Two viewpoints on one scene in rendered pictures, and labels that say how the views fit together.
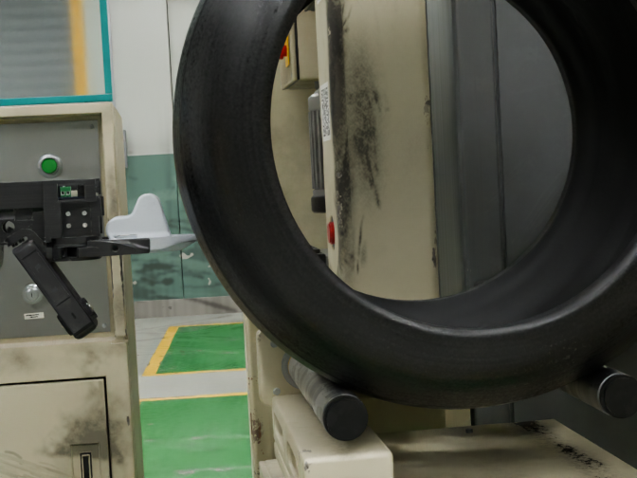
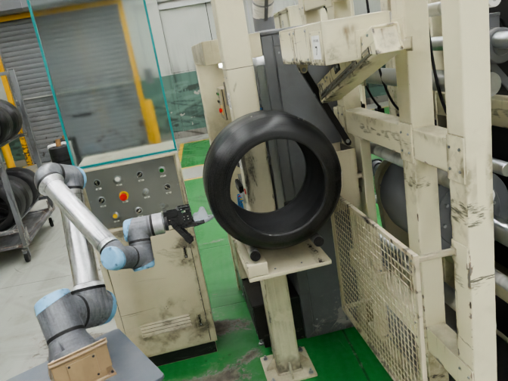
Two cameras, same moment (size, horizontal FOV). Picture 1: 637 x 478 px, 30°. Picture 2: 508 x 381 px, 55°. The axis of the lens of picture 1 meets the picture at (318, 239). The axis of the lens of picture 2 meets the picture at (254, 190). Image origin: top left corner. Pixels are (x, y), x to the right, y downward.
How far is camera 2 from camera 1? 0.96 m
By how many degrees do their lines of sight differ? 14
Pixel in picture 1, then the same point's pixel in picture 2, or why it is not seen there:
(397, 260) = (263, 199)
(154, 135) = (162, 68)
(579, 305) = (306, 224)
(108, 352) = not seen: hidden behind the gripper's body
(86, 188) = (187, 211)
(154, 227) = (204, 216)
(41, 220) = (177, 218)
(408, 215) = (264, 187)
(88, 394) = not seen: hidden behind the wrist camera
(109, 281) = (183, 199)
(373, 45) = not seen: hidden behind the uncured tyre
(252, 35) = (224, 177)
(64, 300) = (186, 236)
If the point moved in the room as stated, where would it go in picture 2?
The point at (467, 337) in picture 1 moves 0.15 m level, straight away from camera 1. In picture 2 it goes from (281, 236) to (281, 222)
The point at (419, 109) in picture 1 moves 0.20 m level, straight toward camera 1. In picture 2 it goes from (264, 159) to (264, 170)
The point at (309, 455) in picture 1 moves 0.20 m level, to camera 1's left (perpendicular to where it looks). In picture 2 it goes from (248, 264) to (201, 273)
